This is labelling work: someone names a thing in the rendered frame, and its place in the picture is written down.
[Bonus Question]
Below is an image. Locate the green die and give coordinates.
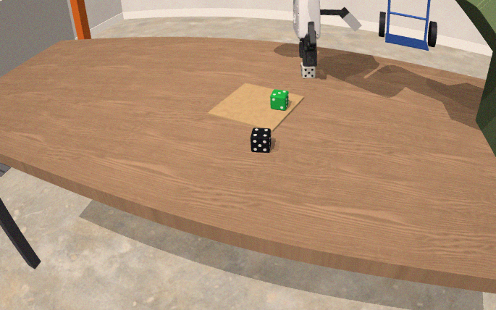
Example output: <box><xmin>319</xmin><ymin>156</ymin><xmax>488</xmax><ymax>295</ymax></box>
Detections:
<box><xmin>270</xmin><ymin>89</ymin><xmax>289</xmax><ymax>111</ymax></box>

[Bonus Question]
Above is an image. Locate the tan flat square mat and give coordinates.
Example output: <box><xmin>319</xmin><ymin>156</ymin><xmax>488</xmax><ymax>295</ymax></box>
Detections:
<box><xmin>208</xmin><ymin>83</ymin><xmax>304</xmax><ymax>132</ymax></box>

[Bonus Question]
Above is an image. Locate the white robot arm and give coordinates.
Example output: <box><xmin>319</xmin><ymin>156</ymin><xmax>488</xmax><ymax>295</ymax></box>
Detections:
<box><xmin>320</xmin><ymin>7</ymin><xmax>362</xmax><ymax>32</ymax></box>

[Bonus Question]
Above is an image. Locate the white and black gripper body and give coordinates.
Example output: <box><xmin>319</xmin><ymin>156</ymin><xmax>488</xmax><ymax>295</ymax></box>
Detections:
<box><xmin>293</xmin><ymin>0</ymin><xmax>321</xmax><ymax>39</ymax></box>

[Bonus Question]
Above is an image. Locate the black die with white pips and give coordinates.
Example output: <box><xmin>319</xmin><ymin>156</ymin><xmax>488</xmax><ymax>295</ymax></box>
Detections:
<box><xmin>251</xmin><ymin>128</ymin><xmax>272</xmax><ymax>153</ymax></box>

